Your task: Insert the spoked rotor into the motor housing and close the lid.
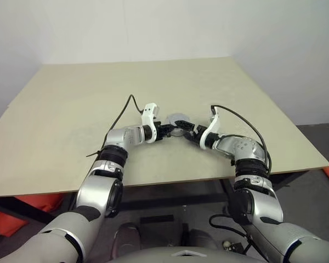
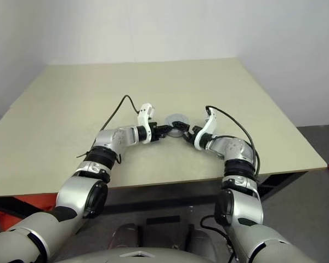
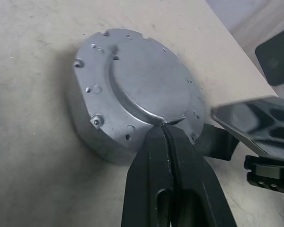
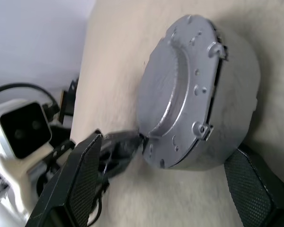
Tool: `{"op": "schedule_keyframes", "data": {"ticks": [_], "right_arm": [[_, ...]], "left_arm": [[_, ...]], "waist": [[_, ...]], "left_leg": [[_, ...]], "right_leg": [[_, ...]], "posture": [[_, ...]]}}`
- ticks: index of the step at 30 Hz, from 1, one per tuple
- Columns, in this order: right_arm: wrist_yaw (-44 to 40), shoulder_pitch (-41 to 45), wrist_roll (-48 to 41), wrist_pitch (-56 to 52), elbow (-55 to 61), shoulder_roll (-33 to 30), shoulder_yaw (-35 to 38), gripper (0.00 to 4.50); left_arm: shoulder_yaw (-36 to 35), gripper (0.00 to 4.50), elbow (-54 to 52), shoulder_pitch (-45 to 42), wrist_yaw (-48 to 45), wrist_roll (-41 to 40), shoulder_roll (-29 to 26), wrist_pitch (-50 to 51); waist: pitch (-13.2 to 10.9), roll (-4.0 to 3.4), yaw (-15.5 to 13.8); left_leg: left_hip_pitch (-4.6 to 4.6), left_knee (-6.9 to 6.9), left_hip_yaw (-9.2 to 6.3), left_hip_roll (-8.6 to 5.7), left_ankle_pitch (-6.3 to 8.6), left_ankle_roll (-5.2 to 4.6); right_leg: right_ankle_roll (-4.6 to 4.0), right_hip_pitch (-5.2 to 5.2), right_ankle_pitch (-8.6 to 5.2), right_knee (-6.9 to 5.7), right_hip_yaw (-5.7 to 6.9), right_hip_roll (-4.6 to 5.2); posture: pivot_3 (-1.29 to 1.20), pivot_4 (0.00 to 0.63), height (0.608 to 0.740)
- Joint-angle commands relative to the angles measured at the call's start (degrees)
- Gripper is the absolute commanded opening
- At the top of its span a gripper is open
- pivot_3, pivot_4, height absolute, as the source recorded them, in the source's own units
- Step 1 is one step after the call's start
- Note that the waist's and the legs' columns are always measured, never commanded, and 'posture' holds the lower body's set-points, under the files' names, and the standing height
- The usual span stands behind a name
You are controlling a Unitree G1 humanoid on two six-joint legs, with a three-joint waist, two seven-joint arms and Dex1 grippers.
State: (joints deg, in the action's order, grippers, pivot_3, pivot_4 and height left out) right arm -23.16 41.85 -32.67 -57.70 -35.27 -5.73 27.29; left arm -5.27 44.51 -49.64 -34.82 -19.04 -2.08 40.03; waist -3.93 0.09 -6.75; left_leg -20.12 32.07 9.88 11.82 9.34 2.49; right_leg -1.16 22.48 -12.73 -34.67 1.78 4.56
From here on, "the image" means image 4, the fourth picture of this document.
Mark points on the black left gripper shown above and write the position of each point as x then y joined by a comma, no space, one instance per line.
56,160

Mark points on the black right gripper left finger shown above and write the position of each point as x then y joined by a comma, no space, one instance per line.
71,189

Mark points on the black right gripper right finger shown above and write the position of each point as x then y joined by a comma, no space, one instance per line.
255,189

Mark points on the grey round motor lid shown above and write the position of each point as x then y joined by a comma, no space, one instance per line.
161,89

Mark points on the black table frame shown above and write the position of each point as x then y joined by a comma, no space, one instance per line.
67,106

